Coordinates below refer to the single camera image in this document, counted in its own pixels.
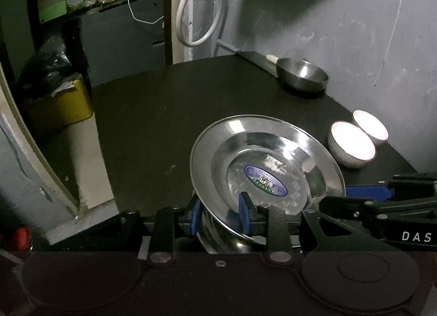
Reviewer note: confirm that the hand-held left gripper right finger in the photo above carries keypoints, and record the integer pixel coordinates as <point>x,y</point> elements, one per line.
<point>244,215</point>

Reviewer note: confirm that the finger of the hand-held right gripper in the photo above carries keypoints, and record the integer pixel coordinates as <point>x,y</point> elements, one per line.
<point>368,191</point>
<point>344,208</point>

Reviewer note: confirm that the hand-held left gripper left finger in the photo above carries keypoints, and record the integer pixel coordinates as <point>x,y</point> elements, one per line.
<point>194,217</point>

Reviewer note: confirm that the white bowl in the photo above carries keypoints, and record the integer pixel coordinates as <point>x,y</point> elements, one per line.
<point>351,145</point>
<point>370,126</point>

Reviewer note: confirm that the steel plate with blue label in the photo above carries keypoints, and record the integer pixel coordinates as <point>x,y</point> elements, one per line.
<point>239,142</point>

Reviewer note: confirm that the steel bowl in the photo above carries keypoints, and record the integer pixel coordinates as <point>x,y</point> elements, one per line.
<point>300,73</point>

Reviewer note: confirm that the yellow bin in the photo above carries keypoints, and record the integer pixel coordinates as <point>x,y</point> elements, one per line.
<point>68,107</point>

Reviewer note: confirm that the dark bottle with red cap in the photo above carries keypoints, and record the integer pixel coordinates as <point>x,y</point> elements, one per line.
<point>22,235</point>

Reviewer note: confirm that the grey cabinet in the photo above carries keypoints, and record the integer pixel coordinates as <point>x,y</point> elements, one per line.
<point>119,46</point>

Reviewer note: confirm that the green box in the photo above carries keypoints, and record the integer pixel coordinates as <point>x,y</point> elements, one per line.
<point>53,10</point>

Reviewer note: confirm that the beige door frame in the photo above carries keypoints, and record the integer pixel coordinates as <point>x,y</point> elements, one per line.
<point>41,152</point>

